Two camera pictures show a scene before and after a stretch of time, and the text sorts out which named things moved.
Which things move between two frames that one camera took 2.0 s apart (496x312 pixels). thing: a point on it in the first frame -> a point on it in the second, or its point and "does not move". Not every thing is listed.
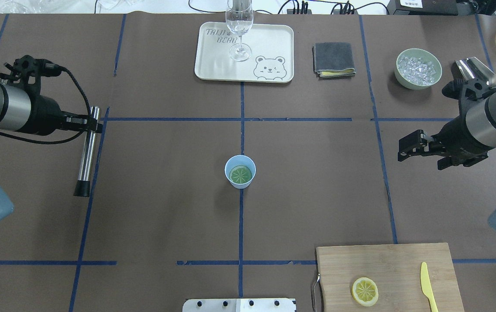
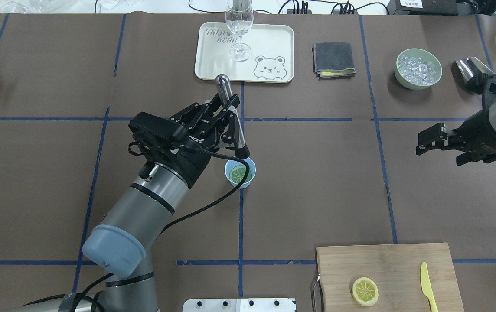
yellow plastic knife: [426, 287] does not move
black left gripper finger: [96, 127] -> [228, 136]
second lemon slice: [364, 291] does not move
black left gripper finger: [77, 118] -> [233, 103]
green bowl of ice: [417, 69] does not move
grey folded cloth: [333, 60] does not move
